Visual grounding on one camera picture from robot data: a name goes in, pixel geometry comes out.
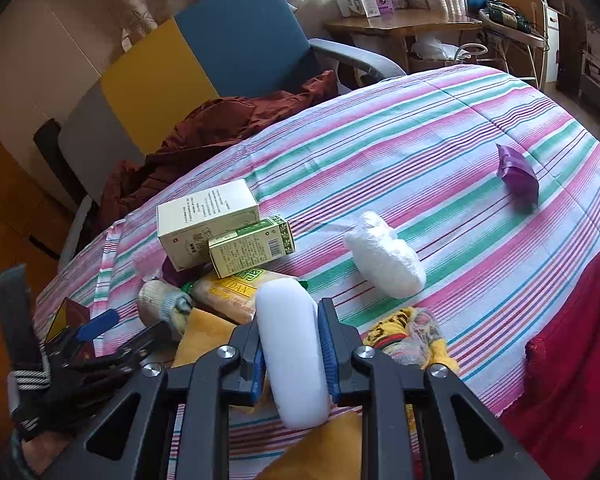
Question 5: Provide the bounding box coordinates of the purple snack packet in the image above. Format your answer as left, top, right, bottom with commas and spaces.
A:
161, 257, 191, 286
496, 143, 540, 208

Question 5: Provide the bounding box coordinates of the brown jacket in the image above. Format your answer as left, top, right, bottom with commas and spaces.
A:
82, 70, 341, 241

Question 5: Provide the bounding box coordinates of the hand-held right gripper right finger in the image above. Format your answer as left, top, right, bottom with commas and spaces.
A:
317, 298, 551, 480

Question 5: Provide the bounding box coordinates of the red blanket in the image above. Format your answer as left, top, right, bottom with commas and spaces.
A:
500, 249, 600, 480

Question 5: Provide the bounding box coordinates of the blue yellow grey armchair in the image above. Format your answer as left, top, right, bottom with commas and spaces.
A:
32, 0, 406, 261

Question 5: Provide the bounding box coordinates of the large beige medicine box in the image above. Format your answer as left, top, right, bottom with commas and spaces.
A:
156, 179, 261, 271

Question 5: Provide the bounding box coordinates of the white glasses case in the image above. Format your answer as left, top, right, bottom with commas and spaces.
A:
255, 280, 332, 429

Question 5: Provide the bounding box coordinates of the beige sock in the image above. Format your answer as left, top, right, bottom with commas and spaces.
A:
137, 280, 196, 333

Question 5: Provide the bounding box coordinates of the cracker packet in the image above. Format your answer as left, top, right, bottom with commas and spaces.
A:
182, 269, 308, 325

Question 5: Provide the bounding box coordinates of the yellow patterned sock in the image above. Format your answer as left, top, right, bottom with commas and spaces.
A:
362, 306, 461, 376

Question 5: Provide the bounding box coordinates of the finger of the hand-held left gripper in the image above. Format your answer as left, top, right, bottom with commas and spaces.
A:
92, 321, 173, 373
55, 308, 121, 356

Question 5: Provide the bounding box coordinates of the white plastic-wrapped bundle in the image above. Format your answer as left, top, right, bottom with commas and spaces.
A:
342, 211, 427, 297

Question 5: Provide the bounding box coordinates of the white plastic bag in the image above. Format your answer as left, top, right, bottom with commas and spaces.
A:
411, 35, 462, 61

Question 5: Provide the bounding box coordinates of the wooden table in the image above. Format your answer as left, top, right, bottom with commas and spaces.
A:
322, 7, 483, 73

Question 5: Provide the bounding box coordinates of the striped bedsheet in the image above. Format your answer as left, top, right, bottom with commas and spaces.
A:
32, 64, 600, 480

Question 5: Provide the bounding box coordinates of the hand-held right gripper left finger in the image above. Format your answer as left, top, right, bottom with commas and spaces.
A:
72, 322, 267, 480

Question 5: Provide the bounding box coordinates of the small green medicine box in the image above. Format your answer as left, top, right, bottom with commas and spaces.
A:
208, 215, 297, 279

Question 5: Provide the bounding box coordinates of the wooden cabinet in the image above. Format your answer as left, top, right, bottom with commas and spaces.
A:
490, 0, 573, 92

